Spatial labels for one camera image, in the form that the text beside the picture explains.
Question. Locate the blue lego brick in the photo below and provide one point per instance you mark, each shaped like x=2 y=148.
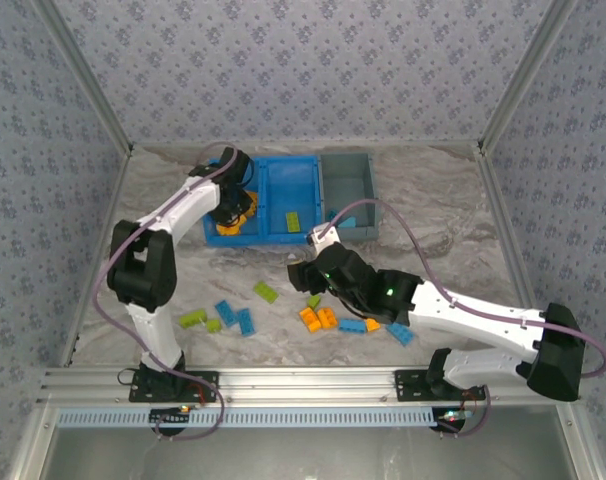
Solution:
x=246 y=321
x=400 y=333
x=226 y=313
x=352 y=325
x=330 y=215

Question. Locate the blue two-compartment plastic bin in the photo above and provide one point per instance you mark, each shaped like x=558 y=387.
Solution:
x=283 y=175

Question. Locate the blue sloped lego piece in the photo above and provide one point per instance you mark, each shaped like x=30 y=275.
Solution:
x=348 y=223

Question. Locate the orange round lego disc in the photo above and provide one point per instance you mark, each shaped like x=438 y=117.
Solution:
x=223 y=231

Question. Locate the grey plastic bin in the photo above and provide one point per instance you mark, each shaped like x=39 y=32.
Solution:
x=348 y=175

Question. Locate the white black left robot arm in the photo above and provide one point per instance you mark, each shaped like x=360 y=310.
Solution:
x=155 y=340

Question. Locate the small white scrap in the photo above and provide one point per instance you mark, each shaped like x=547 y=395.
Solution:
x=294 y=257

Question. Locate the small control board with LED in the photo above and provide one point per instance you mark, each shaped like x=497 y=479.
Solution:
x=168 y=416
x=450 y=416

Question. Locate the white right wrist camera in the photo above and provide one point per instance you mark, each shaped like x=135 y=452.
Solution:
x=325 y=236

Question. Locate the aluminium back rail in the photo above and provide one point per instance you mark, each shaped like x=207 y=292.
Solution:
x=303 y=144

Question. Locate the wide aluminium mounting rail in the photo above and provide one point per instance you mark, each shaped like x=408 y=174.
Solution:
x=303 y=385

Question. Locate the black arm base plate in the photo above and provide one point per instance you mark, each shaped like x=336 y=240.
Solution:
x=408 y=390
x=148 y=392

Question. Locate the aluminium side rail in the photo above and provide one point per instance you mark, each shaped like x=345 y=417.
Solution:
x=112 y=200
x=498 y=200

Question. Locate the aluminium corner post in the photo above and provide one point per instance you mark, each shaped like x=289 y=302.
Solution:
x=525 y=75
x=90 y=80

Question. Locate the aluminium frame leg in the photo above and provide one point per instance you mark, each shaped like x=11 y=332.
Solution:
x=580 y=445
x=33 y=445

